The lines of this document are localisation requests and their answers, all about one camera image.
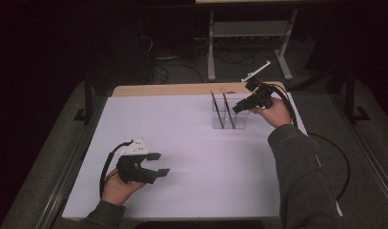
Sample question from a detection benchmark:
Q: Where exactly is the clear acrylic holder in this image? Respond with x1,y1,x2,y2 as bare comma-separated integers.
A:
211,97,251,131

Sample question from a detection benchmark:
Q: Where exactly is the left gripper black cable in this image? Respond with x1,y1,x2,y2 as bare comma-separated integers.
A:
98,139,134,200

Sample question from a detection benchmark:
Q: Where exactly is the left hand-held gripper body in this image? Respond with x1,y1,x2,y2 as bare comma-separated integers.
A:
115,137,158,185

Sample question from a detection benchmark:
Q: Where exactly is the aluminium floor rail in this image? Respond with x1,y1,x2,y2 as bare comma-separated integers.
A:
327,91,388,196
34,125,90,229

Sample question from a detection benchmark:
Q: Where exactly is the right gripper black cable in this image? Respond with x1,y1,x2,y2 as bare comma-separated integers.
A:
261,82,352,202

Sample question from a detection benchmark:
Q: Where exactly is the black floor cable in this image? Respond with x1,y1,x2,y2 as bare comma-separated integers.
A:
153,52,205,85

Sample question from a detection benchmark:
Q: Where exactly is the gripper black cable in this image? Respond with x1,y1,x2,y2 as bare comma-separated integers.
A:
98,139,134,200
261,82,352,202

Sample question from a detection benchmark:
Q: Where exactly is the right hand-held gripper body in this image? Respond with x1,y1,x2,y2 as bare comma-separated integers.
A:
240,60,276,112

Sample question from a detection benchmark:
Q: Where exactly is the dark green gold-ended chopstick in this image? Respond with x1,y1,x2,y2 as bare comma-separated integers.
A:
221,91,236,130
210,90,226,130

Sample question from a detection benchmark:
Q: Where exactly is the white table sheet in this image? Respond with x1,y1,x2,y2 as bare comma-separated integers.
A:
61,93,344,220

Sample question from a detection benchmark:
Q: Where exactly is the black stand post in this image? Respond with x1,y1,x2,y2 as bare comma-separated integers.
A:
72,72,94,126
346,63,373,124

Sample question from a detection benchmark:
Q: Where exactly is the person's right hand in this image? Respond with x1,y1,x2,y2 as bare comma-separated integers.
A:
249,96,293,129

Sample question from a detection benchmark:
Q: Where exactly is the person's left hand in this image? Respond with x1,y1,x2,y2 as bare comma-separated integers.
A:
100,168,147,207

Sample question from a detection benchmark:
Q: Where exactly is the grey metal table frame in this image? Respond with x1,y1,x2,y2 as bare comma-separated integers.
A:
207,8,299,82

